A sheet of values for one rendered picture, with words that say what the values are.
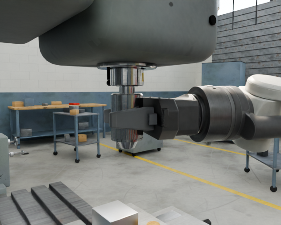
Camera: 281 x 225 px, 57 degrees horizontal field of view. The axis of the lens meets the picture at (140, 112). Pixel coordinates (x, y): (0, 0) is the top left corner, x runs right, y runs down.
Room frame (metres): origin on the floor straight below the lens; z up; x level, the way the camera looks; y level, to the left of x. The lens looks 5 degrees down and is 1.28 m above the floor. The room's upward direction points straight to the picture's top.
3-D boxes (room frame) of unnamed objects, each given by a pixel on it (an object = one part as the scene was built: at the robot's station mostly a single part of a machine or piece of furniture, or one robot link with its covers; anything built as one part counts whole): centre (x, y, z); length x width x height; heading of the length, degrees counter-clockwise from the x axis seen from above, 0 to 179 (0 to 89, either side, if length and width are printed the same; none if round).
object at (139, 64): (0.38, 0.02, 1.31); 0.09 x 0.09 x 0.01
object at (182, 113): (0.40, -0.07, 1.23); 0.13 x 0.12 x 0.10; 16
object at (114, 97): (0.38, 0.02, 1.26); 0.05 x 0.05 x 0.01
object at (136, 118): (0.35, 0.01, 1.23); 0.06 x 0.02 x 0.03; 106
